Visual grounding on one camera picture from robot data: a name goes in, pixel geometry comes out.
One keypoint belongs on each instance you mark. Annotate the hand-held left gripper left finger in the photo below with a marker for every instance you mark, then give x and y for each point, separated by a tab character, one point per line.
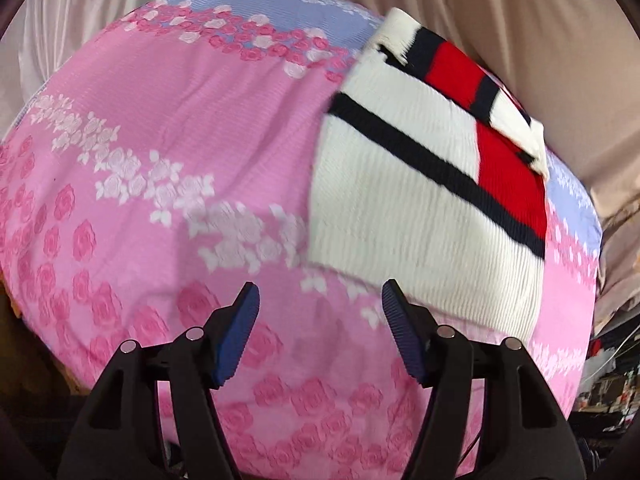
235	340

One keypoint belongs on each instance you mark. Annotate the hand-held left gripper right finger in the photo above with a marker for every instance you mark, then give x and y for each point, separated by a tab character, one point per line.
407	340

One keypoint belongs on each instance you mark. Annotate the white knit sweater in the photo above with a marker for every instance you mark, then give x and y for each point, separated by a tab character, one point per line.
400	210

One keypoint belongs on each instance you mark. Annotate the pink floral blanket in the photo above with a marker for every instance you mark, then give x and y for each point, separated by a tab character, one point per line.
165	160

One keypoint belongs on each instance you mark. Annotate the brown bed edge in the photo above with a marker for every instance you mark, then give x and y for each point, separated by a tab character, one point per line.
40	350

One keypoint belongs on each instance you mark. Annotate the beige cloth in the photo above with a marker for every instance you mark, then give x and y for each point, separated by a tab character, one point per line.
500	10

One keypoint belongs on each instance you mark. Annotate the white satin curtain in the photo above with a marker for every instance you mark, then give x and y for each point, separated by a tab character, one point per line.
75	25

